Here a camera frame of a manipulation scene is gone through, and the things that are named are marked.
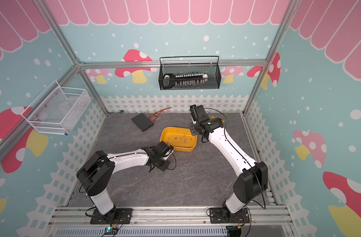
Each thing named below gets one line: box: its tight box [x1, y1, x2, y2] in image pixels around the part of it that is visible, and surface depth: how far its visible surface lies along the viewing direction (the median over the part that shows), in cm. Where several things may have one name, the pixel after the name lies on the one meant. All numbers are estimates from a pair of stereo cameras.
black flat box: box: [131, 112, 154, 132], surface depth 116 cm
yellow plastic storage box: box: [159, 126, 198, 153], surface depth 107 cm
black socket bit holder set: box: [162, 73, 209, 89], surface depth 91 cm
